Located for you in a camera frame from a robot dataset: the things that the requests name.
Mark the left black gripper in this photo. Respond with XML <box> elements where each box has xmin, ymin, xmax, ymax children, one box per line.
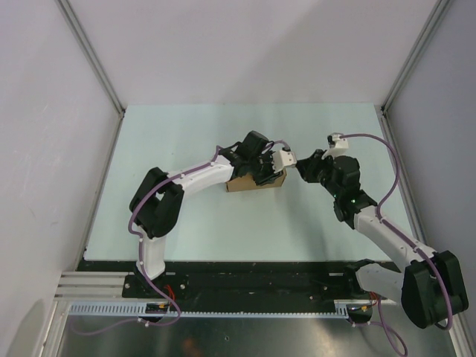
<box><xmin>248</xmin><ymin>152</ymin><xmax>283</xmax><ymax>187</ymax></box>

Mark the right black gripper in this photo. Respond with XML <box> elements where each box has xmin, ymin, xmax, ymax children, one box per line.
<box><xmin>296</xmin><ymin>149</ymin><xmax>341</xmax><ymax>199</ymax></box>

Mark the brown cardboard express box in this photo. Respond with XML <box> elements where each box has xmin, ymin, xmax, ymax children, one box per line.
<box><xmin>225</xmin><ymin>170</ymin><xmax>286</xmax><ymax>193</ymax></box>

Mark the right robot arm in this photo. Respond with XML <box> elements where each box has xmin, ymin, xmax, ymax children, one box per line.
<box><xmin>296</xmin><ymin>149</ymin><xmax>469</xmax><ymax>329</ymax></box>

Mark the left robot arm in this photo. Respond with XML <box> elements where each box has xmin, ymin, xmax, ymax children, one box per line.
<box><xmin>128</xmin><ymin>131</ymin><xmax>290</xmax><ymax>298</ymax></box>

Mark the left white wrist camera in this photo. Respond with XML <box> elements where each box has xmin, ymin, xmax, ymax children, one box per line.
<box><xmin>271</xmin><ymin>149</ymin><xmax>298</xmax><ymax>173</ymax></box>

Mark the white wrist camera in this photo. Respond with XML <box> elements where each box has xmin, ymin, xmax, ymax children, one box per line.
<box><xmin>321</xmin><ymin>133</ymin><xmax>349</xmax><ymax>160</ymax></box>
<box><xmin>271</xmin><ymin>149</ymin><xmax>298</xmax><ymax>173</ymax></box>

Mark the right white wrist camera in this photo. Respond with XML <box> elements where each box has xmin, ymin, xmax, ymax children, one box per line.
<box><xmin>321</xmin><ymin>133</ymin><xmax>349</xmax><ymax>160</ymax></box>

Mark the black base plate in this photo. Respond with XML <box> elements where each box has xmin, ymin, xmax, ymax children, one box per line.
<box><xmin>75</xmin><ymin>260</ymin><xmax>388</xmax><ymax>313</ymax></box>

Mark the right aluminium frame post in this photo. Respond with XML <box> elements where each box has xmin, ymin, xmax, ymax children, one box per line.
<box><xmin>380</xmin><ymin>0</ymin><xmax>454</xmax><ymax>116</ymax></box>

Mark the aluminium frame post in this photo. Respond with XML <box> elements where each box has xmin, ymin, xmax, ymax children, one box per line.
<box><xmin>54</xmin><ymin>0</ymin><xmax>126</xmax><ymax>118</ymax></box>
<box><xmin>380</xmin><ymin>0</ymin><xmax>454</xmax><ymax>116</ymax></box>

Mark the aluminium front rail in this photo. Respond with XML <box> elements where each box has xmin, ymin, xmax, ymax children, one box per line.
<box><xmin>54</xmin><ymin>271</ymin><xmax>127</xmax><ymax>301</ymax></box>

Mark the white slotted cable duct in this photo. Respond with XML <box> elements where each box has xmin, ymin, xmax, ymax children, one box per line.
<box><xmin>68</xmin><ymin>300</ymin><xmax>349</xmax><ymax>319</ymax></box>

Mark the left aluminium frame post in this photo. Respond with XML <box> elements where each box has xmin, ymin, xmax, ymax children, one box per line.
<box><xmin>54</xmin><ymin>0</ymin><xmax>126</xmax><ymax>118</ymax></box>

